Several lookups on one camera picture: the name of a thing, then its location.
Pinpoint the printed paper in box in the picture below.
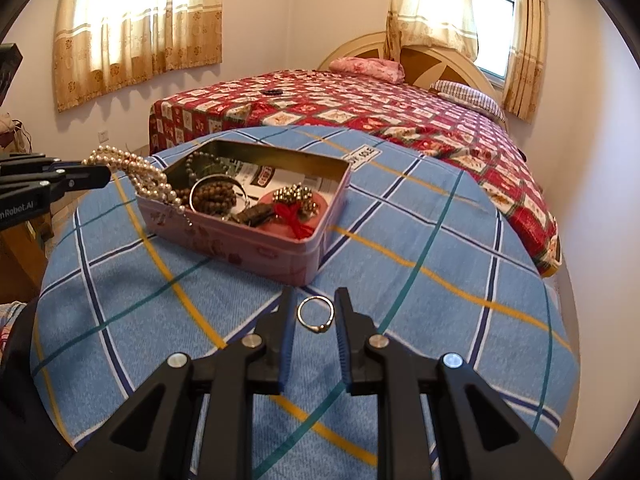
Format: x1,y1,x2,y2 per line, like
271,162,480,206
220,157,338,202

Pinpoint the pink bangle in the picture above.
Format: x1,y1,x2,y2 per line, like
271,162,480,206
257,191,329,240

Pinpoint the green bead bracelet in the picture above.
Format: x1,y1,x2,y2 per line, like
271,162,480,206
183,150,227,183

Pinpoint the gold bead necklace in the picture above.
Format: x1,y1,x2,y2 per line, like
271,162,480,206
271,182,320,220

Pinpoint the silver bangle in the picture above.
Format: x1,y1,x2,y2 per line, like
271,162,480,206
189,174,250,217

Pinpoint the pink tin box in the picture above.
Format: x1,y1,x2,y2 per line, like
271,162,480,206
137,139,350,286

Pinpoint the plaid pillow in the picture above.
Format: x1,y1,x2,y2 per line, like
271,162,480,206
430,80,506,122

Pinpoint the red cord pendant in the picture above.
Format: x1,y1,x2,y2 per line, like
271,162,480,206
272,200,316,240

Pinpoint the silver ring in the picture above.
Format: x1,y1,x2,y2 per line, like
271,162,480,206
296,294,336,335

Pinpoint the pink pillow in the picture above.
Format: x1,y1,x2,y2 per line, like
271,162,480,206
329,56,406,84

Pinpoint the bed with red quilt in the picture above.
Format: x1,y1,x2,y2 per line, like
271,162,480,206
149,70,562,275

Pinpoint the blue plaid tablecloth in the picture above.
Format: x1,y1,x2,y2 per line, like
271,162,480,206
30,127,578,479

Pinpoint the left window curtain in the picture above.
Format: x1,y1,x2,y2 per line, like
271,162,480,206
52,0,222,112

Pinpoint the pearl necklace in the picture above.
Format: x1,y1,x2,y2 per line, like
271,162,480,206
80,144,194,226

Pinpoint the dark brown bracelet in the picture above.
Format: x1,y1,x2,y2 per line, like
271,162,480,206
230,201,277,227

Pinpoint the black object on bed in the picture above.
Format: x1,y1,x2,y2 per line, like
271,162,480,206
262,88,283,96

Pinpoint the window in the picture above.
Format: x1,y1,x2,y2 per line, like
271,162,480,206
472,0,515,86

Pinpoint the wooden headboard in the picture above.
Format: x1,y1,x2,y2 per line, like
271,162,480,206
319,32,499,101

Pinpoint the window curtain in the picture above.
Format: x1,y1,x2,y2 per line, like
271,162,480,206
52,0,222,112
502,0,548,124
384,0,478,62

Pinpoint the right window curtain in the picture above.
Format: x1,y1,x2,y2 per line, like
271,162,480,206
502,0,548,124

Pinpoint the middle window curtain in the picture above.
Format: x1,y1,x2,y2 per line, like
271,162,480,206
384,0,478,62

